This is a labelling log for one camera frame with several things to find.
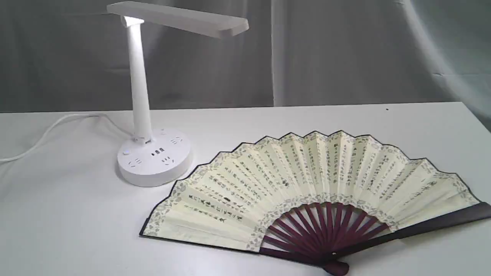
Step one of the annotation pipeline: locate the cream paper folding fan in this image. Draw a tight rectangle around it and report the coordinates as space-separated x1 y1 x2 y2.
140 130 490 276

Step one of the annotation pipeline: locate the white desk lamp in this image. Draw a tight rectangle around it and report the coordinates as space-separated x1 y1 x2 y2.
107 1 249 187

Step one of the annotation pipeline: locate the grey backdrop curtain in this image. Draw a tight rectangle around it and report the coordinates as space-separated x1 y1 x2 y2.
0 0 490 129

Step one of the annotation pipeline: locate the white lamp power cable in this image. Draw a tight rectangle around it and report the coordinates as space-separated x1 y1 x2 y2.
0 113 133 163

